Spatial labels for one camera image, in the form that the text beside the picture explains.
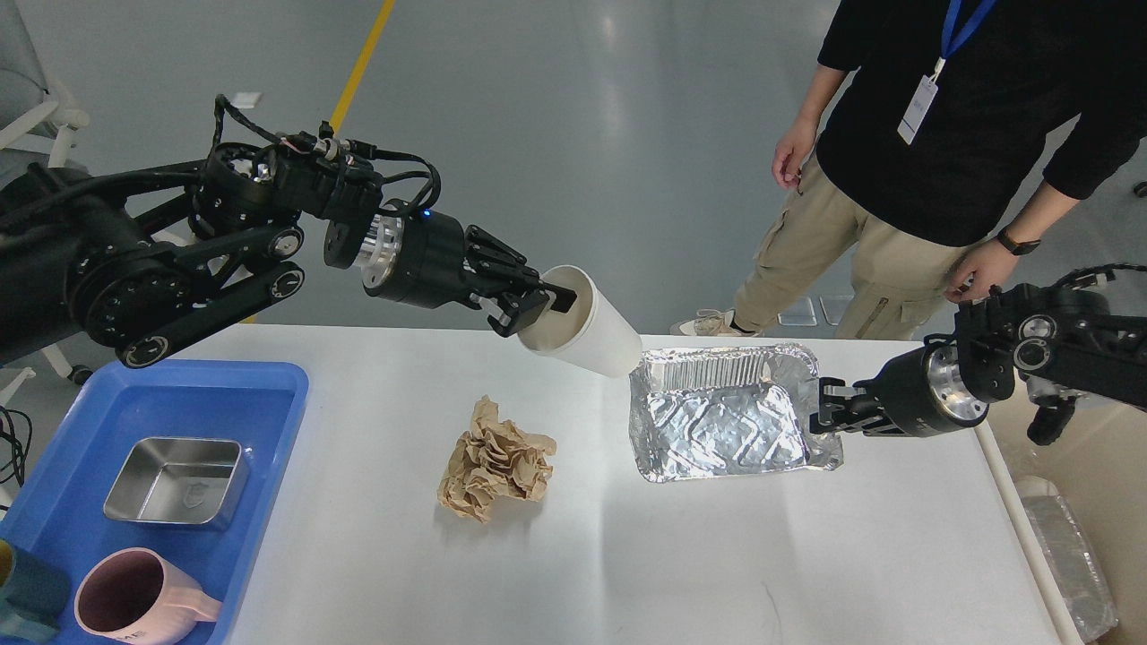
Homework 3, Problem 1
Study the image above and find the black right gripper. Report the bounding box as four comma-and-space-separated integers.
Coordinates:
807, 345, 988, 438

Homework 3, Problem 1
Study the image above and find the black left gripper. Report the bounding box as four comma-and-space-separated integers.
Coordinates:
358, 208, 578, 339

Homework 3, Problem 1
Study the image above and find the white paper cup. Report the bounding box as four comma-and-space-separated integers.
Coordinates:
517, 265, 642, 376

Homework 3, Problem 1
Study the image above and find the aluminium foil tray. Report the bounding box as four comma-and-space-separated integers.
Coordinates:
629, 343, 845, 485

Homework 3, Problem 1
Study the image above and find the brown paper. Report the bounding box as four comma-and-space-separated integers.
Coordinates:
437, 396, 557, 523

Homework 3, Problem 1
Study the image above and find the stainless steel square container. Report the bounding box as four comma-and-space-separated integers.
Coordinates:
103, 436, 249, 531

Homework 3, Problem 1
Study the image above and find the pink mug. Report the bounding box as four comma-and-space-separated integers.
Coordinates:
73, 547, 223, 644

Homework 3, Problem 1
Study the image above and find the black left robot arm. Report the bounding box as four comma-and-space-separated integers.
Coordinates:
1, 95, 582, 370

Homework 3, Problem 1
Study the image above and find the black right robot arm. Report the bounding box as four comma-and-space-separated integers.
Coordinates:
807, 262, 1146, 446

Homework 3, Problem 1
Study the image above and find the person left hand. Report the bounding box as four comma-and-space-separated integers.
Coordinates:
944, 238, 1021, 305

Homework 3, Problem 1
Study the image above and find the person right hand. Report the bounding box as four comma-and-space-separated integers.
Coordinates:
771, 116, 819, 189

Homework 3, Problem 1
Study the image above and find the left clear floor plate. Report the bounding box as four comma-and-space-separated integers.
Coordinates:
778, 297, 818, 327

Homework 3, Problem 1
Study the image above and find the clear floor plate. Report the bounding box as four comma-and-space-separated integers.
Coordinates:
778, 297, 818, 327
818, 295, 852, 327

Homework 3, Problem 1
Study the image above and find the right clear floor plate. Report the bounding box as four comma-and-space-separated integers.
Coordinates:
818, 295, 852, 327

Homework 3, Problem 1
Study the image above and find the beige waste bin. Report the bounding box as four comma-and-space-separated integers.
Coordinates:
975, 391, 1146, 644

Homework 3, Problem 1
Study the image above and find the person in black shirt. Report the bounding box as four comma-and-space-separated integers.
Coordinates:
673, 1, 1144, 341

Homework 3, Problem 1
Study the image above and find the clear plastic container in bin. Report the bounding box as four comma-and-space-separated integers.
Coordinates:
1014, 475, 1118, 642

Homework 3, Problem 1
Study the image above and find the white side table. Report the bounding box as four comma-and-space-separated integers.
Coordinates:
1, 343, 94, 407

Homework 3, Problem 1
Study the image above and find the white grey office chair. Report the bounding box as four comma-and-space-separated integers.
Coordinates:
1, 1, 89, 186

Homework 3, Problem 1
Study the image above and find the blue plastic tray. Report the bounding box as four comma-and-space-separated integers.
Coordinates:
3, 360, 309, 644

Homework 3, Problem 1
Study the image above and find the teal cup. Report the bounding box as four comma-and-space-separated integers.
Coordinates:
1, 541, 71, 644

